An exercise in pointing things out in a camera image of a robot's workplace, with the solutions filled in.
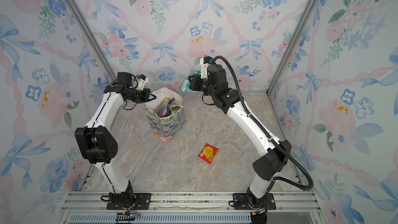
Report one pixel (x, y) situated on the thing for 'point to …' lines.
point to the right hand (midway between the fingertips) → (188, 76)
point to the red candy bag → (208, 153)
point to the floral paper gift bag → (164, 127)
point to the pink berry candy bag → (167, 109)
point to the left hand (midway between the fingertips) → (156, 95)
